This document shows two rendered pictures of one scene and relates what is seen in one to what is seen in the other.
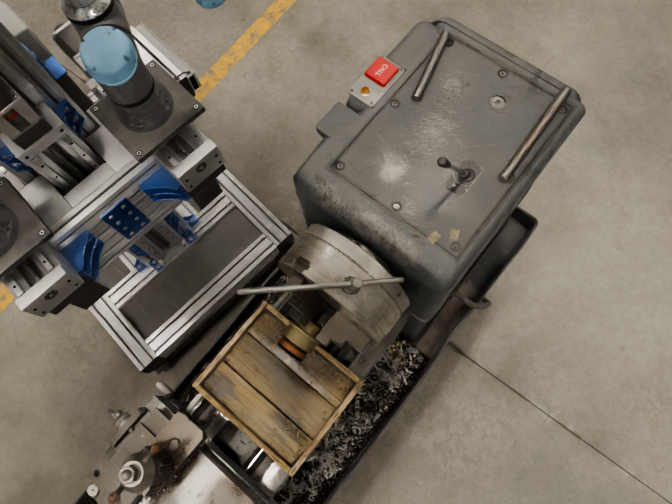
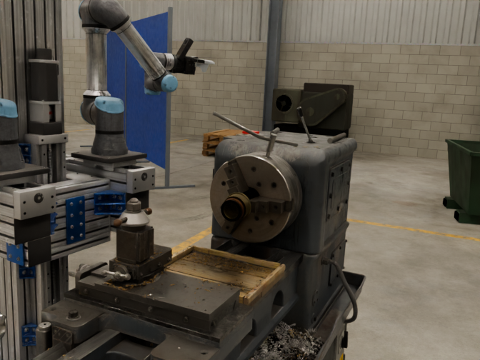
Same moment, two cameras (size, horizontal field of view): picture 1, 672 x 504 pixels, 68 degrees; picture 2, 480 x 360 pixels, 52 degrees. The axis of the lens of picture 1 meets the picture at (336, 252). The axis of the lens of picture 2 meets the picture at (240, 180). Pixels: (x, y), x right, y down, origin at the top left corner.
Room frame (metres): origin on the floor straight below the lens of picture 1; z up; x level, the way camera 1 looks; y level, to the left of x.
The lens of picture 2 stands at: (-1.27, 0.74, 1.49)
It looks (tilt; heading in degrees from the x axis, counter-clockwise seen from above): 12 degrees down; 337
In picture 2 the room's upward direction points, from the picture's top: 3 degrees clockwise
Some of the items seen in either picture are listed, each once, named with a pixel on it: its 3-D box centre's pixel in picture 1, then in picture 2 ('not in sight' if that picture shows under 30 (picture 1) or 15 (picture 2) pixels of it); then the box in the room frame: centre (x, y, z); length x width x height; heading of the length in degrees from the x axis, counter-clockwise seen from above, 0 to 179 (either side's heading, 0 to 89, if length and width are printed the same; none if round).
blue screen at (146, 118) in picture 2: not in sight; (126, 93); (7.14, -0.77, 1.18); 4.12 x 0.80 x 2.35; 5
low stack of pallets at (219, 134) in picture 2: not in sight; (233, 143); (7.93, -3.05, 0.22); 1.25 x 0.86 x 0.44; 136
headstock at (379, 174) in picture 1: (429, 171); (287, 183); (0.58, -0.28, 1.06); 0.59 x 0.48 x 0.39; 132
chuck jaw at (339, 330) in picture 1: (349, 335); (270, 205); (0.18, 0.00, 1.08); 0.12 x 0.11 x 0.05; 42
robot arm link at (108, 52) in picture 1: (115, 63); (108, 113); (0.86, 0.44, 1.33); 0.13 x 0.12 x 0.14; 14
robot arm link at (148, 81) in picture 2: not in sight; (153, 83); (1.03, 0.20, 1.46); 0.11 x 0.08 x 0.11; 14
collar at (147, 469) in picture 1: (134, 473); (133, 216); (-0.04, 0.50, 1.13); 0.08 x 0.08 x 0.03
